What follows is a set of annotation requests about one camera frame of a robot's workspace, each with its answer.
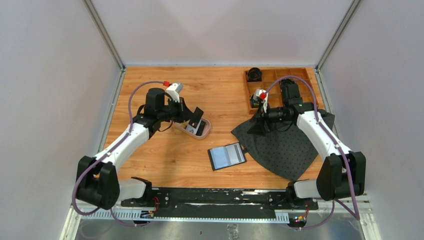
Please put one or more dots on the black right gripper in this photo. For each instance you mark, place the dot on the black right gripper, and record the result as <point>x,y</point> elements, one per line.
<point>258,128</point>

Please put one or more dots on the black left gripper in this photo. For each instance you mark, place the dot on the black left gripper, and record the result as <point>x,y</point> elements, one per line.
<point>184,113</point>

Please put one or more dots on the black credit card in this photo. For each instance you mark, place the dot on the black credit card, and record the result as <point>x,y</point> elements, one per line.
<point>196,117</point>

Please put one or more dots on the pink oval card tray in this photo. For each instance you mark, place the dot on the pink oval card tray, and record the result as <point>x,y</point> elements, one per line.
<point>199,132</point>

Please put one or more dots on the black card holder wallet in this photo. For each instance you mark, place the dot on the black card holder wallet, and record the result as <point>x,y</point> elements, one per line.
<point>226,156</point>

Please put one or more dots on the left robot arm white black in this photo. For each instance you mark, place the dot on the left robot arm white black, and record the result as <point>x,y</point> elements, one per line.
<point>97,181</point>

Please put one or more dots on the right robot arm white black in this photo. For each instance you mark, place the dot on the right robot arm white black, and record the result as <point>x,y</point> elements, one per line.
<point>342,174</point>

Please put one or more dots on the black rolled belt green pattern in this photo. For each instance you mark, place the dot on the black rolled belt green pattern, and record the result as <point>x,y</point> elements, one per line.
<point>255,101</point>

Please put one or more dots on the dark grey dotted cloth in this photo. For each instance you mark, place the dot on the dark grey dotted cloth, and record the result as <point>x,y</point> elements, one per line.
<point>286,152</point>

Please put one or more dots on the black rolled belt top left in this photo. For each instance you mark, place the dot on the black rolled belt top left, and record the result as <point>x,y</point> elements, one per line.
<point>254,74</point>

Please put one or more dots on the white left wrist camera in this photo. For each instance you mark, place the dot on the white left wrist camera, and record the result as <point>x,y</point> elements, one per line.
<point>174,89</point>

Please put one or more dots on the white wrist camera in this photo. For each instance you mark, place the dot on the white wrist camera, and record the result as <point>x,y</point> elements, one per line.
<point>261,97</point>
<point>174,89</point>

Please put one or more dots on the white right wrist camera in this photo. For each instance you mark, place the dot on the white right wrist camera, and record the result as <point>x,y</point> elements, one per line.
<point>261,97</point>

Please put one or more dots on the aluminium frame rail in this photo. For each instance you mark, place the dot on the aluminium frame rail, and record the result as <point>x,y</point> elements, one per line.
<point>331,221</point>

